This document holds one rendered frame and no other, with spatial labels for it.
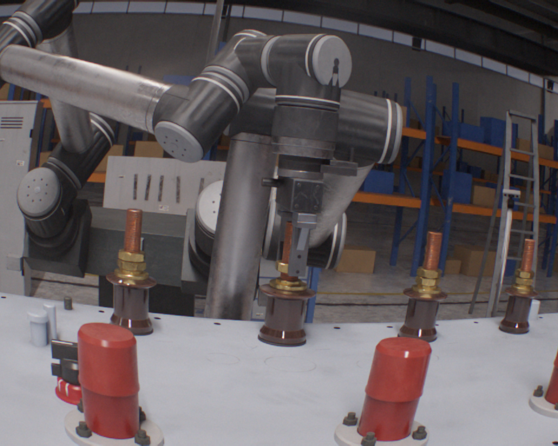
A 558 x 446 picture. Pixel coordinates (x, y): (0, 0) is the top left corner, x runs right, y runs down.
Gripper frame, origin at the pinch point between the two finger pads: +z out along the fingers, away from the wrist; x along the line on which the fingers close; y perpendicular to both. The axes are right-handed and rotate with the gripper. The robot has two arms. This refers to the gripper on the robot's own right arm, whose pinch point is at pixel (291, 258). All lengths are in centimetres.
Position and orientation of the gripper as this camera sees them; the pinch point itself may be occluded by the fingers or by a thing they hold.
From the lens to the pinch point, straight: 115.5
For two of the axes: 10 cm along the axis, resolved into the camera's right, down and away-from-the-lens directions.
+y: -9.8, -0.8, -2.0
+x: 1.9, 1.4, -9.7
